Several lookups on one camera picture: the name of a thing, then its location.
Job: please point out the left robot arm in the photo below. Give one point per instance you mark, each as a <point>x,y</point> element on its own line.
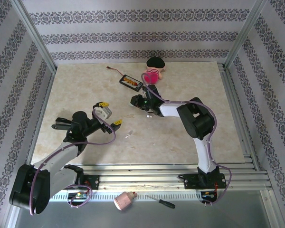
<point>57,156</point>

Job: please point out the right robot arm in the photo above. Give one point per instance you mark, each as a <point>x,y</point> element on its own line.
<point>197,118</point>

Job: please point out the black board with orange connectors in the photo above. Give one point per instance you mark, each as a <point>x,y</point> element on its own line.
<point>131,82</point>

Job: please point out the plush doll with pink dress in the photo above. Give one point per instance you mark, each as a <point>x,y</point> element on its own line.
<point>155,63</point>

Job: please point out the small electronics board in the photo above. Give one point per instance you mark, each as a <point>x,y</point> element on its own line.
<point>78,195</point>
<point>207,196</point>

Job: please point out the pink cylindrical object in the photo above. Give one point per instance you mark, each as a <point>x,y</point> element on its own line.
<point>124,200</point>

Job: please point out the grey metal panel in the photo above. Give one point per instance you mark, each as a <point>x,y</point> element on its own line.
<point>133,218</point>

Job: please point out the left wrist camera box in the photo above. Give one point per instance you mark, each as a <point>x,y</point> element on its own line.
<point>105,112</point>

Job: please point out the aluminium extrusion frame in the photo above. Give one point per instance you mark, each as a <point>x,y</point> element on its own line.
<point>133,177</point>

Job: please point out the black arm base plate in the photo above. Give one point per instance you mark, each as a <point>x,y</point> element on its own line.
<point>192,181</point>
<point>93,181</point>

